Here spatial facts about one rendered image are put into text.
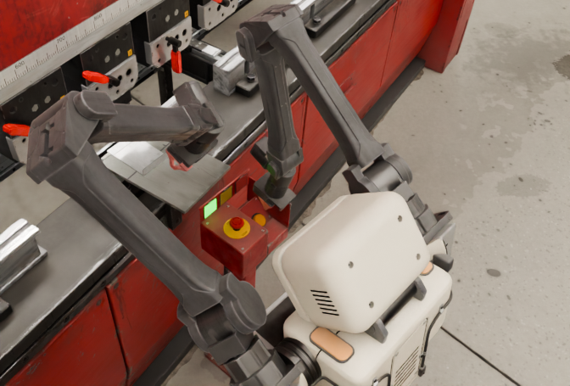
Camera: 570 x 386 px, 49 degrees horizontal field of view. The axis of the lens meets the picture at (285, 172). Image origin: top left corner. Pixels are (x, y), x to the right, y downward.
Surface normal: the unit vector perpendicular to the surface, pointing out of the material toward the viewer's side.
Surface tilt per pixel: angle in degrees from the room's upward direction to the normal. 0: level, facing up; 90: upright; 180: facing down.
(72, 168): 75
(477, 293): 0
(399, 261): 47
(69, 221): 0
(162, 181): 0
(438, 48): 90
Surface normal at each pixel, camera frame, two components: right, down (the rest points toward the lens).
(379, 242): 0.59, -0.08
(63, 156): -0.02, 0.51
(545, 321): 0.06, -0.69
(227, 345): -0.22, 0.25
